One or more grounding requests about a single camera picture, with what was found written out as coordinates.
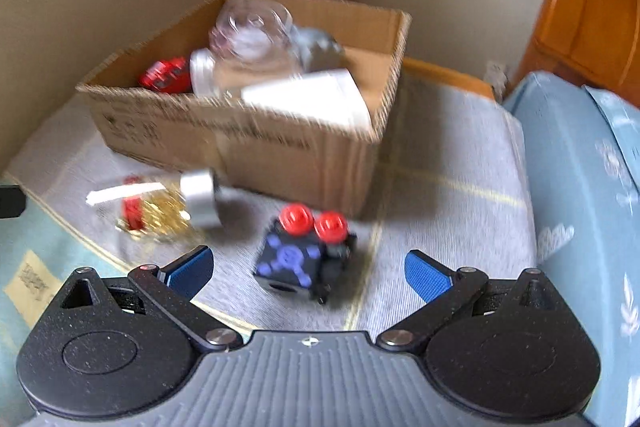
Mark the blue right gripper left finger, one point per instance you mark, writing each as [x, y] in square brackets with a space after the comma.
[170, 290]

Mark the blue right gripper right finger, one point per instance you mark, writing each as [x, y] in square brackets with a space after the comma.
[447, 295]

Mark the bottle of golden capsules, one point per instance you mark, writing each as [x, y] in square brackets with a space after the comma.
[161, 206]

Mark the black robot cube toy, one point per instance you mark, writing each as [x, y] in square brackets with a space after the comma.
[304, 254]

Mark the red toy train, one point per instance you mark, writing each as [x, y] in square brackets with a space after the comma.
[168, 77]

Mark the clear case red label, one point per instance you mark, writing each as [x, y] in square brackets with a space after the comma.
[253, 33]

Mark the grey cat figurine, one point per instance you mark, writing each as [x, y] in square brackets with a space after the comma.
[316, 49]

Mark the grey green checked blanket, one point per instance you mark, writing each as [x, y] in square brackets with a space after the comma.
[450, 181]

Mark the brown cardboard box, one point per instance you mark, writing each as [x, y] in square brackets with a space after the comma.
[277, 155]

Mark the blue floral bedding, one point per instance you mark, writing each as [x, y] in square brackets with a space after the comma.
[582, 163]

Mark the wooden headboard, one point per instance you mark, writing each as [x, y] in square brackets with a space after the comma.
[592, 42]

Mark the white wall socket plug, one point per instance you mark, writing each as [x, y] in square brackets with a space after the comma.
[496, 75]

